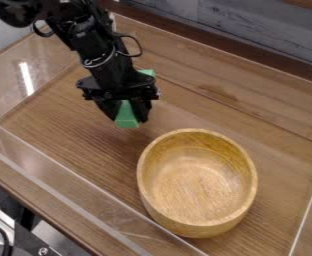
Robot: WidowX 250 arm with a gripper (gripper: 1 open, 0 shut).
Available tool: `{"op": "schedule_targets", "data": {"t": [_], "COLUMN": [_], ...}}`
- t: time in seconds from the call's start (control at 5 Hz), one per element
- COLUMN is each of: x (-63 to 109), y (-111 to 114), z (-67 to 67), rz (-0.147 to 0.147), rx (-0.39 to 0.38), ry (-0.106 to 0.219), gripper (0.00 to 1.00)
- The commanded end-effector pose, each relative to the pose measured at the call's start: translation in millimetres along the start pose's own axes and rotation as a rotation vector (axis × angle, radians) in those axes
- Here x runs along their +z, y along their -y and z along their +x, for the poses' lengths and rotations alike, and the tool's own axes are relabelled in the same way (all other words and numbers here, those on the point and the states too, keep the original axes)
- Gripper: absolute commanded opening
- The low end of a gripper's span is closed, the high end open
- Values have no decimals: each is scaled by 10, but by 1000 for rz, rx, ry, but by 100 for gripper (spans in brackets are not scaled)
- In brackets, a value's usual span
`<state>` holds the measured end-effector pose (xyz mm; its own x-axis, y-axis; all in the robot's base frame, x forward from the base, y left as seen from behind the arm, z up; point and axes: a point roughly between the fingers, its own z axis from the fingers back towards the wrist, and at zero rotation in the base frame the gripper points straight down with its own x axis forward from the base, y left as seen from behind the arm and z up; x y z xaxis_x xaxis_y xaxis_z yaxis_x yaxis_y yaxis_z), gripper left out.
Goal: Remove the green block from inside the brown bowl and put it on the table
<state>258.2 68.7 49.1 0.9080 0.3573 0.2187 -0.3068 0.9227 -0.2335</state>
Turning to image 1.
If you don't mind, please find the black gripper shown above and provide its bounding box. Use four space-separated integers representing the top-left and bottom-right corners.
75 49 161 124

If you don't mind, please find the green rectangular block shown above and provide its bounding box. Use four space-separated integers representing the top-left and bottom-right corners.
115 69 159 128

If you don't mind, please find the brown wooden bowl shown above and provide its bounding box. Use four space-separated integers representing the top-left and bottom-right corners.
136 129 259 238

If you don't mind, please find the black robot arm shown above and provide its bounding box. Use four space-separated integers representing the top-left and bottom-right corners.
0 0 160 125

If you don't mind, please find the clear acrylic tray wall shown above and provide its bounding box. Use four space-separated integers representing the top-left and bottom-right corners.
0 16 312 256

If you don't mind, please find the black cable bottom left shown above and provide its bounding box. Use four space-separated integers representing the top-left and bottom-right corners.
0 223 14 256

